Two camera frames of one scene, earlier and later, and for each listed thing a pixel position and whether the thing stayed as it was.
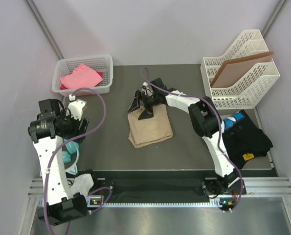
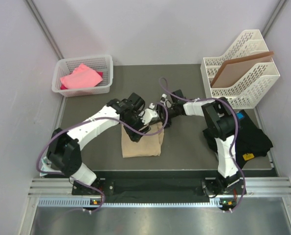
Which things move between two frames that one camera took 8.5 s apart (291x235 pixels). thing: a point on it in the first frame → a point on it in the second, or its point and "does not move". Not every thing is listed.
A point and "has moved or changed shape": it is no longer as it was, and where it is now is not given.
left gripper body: x=71 y=126 → x=136 y=121
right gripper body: x=151 y=101 → x=172 y=113
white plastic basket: x=94 y=72 does not move
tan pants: x=145 y=131 has moved or changed shape
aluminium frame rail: x=255 y=187 does not move
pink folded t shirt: x=82 y=76 does not move
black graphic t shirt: x=244 y=139 does not move
